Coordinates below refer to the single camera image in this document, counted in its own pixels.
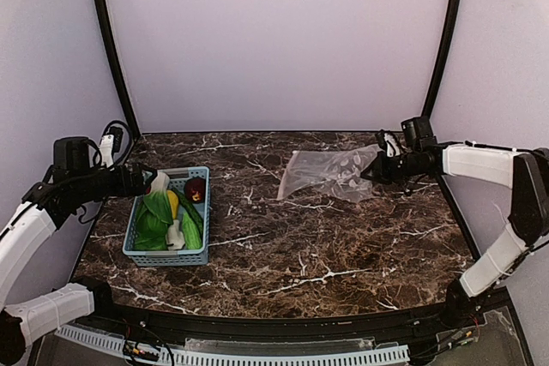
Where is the clear zip top bag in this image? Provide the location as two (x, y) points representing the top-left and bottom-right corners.
(277, 145), (378, 203)

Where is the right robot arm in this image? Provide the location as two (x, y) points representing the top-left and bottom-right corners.
(361, 140), (548, 327)

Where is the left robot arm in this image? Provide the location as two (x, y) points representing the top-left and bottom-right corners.
(1, 135), (158, 365)

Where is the white radish toy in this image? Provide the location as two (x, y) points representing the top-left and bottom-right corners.
(149, 171), (170, 194)

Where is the green leafy vegetable toy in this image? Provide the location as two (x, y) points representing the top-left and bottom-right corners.
(134, 190), (173, 251)

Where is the yellow corn toy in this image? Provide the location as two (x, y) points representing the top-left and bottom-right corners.
(166, 189), (179, 219)

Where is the dark red apple toy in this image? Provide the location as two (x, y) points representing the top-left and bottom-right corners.
(184, 177), (206, 203)

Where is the green cucumber toy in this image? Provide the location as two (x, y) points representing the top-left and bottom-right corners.
(178, 194), (203, 250)

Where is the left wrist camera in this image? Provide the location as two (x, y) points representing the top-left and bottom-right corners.
(99, 120), (132, 168)

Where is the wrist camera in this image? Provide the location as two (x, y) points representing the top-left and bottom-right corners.
(375, 116), (437, 157)
(99, 120), (132, 168)

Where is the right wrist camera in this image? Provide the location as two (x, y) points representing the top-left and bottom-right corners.
(375, 116), (437, 157)

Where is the black front rail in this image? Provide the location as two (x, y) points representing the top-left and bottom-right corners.
(72, 288), (511, 352)

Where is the white slotted cable duct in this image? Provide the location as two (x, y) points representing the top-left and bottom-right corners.
(55, 326), (410, 366)

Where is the left black frame post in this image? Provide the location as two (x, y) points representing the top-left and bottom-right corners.
(94, 0), (141, 141)

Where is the black frame post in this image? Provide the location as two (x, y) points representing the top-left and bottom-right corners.
(94, 0), (141, 141)
(421, 0), (461, 117)

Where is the right black frame post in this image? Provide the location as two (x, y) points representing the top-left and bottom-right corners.
(421, 0), (461, 117)

